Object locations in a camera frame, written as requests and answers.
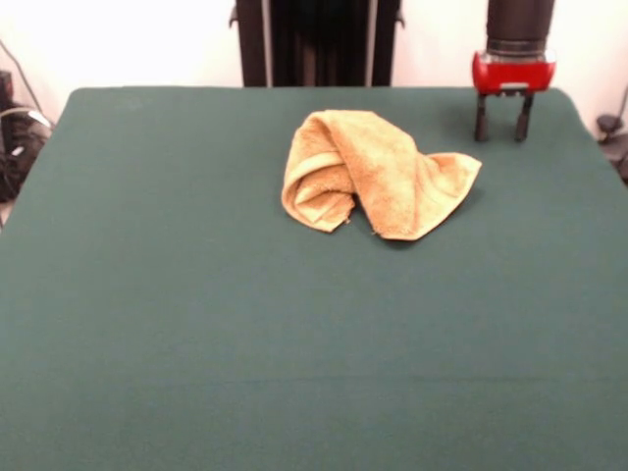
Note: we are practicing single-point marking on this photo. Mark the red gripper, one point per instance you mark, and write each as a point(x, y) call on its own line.
point(515, 73)

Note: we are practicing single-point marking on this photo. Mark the orange terry towel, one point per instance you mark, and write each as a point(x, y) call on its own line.
point(382, 186)

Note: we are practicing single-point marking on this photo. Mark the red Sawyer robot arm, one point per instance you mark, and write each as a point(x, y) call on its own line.
point(520, 22)

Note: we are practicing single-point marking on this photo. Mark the dark green table cloth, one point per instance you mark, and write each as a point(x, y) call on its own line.
point(147, 294)

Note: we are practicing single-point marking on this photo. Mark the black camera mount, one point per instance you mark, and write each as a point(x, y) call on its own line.
point(611, 147)
point(19, 147)

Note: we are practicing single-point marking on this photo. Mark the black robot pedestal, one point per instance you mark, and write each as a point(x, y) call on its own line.
point(319, 44)

